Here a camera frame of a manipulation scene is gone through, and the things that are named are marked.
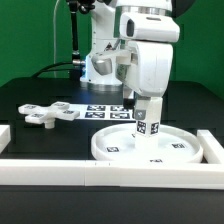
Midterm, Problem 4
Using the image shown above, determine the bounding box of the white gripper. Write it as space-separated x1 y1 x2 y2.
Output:
116 41 173 120

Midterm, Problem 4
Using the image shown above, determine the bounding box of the white round table top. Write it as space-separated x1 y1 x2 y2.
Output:
91 123 203 163

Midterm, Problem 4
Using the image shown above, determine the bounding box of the white cross-shaped table base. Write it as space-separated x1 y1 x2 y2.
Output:
18 101 80 129

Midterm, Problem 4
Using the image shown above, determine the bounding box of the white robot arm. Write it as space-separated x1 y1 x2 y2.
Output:
80 0 196 121

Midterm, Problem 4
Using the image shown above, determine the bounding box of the white marker sheet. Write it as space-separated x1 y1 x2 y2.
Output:
66 104 133 121

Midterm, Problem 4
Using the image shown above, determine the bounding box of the white U-shaped fence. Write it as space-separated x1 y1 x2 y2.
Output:
0 131 224 190

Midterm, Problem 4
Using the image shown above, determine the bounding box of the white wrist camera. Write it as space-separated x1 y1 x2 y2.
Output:
119 12 180 43

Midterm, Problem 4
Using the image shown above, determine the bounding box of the black cable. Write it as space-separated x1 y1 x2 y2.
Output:
31 59 85 79

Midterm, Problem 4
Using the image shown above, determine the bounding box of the black camera pole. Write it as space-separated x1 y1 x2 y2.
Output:
66 0 96 80

